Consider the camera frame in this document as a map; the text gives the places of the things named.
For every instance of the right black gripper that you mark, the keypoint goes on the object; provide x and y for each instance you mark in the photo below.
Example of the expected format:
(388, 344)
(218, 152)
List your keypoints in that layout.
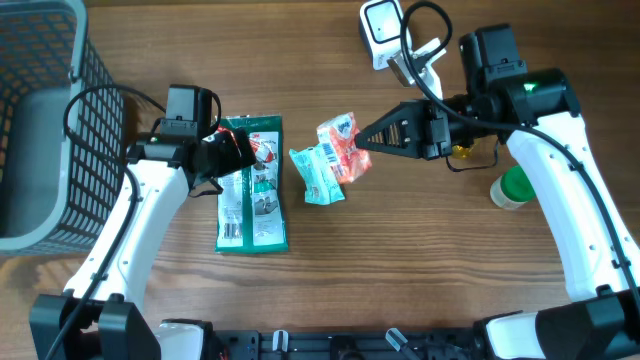
(420, 130)

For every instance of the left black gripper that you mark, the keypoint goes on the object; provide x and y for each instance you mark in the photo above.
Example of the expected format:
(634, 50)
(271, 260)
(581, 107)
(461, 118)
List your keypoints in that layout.
(231, 160)

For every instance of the yellow oil bottle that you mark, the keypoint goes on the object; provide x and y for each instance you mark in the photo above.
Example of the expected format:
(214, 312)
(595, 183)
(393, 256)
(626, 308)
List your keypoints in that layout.
(462, 151)

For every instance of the red tissue pack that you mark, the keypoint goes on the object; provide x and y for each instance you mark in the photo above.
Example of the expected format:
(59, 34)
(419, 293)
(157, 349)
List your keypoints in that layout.
(337, 139)

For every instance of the pale green wipes pack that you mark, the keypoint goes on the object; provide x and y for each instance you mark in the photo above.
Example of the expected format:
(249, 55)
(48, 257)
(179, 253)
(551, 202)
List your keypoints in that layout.
(322, 187)

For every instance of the green glove package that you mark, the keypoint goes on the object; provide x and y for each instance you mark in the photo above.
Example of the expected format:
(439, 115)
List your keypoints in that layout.
(250, 216)

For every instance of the green lid jar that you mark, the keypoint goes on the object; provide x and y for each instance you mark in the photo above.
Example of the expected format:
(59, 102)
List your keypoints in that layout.
(512, 190)

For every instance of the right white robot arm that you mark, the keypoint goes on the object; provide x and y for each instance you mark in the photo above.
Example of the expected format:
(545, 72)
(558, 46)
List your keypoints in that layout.
(538, 117)

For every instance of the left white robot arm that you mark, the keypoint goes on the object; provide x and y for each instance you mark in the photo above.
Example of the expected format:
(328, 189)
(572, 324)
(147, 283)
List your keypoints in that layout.
(99, 313)

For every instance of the white barcode scanner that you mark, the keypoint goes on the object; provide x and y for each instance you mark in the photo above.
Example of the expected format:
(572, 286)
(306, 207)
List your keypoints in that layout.
(379, 28)

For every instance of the grey plastic mesh basket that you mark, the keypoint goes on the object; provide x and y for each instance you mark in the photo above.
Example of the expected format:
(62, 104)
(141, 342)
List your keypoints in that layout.
(56, 100)

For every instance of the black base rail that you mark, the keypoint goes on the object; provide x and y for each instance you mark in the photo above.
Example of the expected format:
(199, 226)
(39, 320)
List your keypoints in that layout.
(446, 344)

